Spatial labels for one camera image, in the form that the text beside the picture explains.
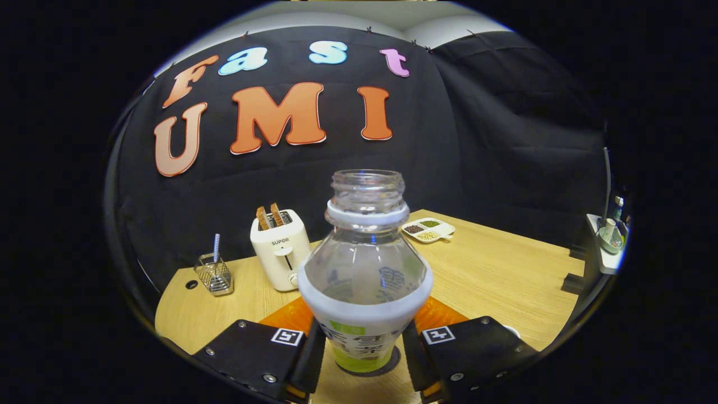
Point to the white toaster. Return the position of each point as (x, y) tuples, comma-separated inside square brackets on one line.
[(277, 258)]

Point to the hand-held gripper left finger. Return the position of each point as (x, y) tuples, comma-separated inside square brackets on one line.
[(252, 353)]

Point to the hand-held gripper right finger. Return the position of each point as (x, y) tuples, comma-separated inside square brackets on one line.
[(477, 350)]

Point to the black backdrop cloth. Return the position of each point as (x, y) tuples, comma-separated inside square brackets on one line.
[(505, 140)]

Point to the toast slice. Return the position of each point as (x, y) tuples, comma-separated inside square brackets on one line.
[(277, 214), (262, 219)]

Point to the wooden table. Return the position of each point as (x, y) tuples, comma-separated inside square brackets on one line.
[(493, 280)]

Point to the white divided bean dish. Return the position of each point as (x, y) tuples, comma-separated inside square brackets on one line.
[(429, 229)]

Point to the clear plastic juice bottle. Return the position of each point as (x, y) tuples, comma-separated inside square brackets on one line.
[(364, 280)]

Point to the striped straw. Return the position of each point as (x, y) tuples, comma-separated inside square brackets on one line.
[(216, 247)]

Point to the black table edge block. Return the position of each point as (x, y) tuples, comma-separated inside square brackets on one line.
[(573, 283), (578, 251)]

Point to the small glass bowl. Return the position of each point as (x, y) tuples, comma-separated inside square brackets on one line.
[(610, 242)]

